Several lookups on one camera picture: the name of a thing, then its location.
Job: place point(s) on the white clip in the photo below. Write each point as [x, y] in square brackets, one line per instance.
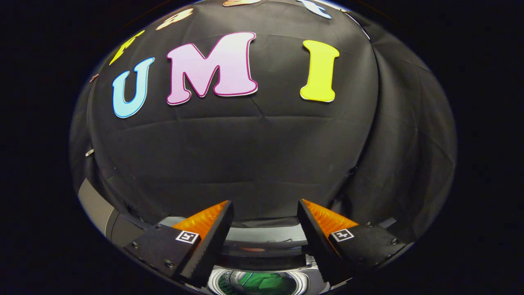
[89, 152]

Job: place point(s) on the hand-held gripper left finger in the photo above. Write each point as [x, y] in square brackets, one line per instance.
[211, 246]

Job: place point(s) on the black backdrop cloth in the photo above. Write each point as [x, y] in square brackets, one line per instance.
[254, 164]

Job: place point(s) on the green polo shirt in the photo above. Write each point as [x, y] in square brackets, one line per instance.
[262, 282]

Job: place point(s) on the grey washing machine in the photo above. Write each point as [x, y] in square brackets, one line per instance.
[96, 205]

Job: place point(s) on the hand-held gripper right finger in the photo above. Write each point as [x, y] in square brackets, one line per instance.
[317, 246]

